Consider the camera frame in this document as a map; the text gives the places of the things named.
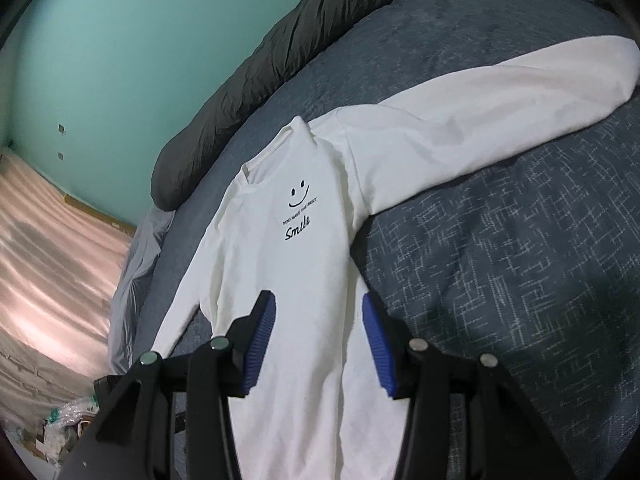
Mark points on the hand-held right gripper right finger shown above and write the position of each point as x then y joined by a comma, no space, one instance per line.
377,345

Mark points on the white long-sleeve shirt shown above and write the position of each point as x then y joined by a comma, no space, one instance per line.
280,270

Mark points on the dark grey bolster pillow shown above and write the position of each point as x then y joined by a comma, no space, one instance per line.
260,75

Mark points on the clear plastic packaging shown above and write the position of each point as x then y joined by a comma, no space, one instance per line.
65,417

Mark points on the light grey sheet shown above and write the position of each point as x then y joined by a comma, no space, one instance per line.
135,280

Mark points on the blue patterned bedspread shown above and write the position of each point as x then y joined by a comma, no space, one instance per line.
500,260

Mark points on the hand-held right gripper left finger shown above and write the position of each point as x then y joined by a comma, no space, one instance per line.
257,340

